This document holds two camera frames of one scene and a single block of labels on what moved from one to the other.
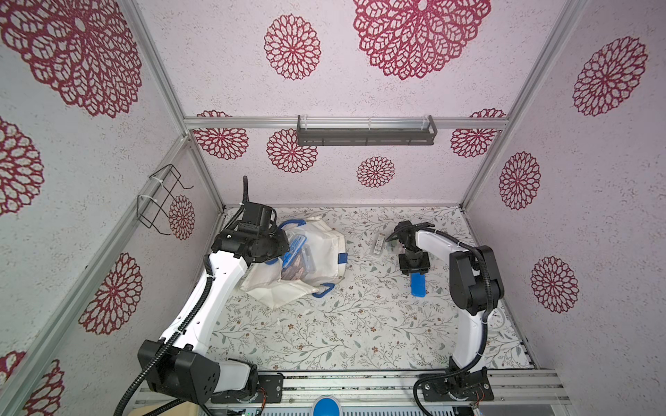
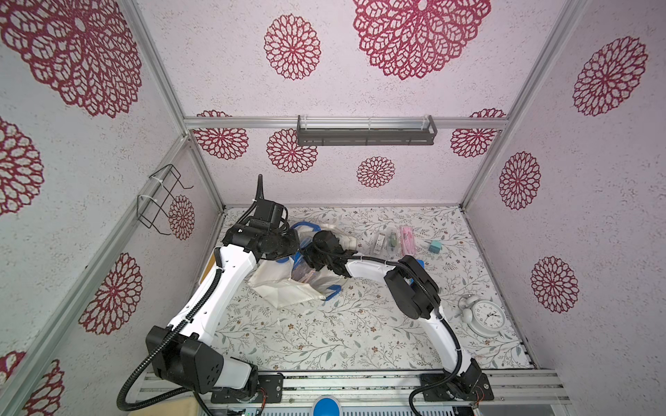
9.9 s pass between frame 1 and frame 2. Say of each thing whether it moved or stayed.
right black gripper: moved
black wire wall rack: stayed
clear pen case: stayed
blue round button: stayed
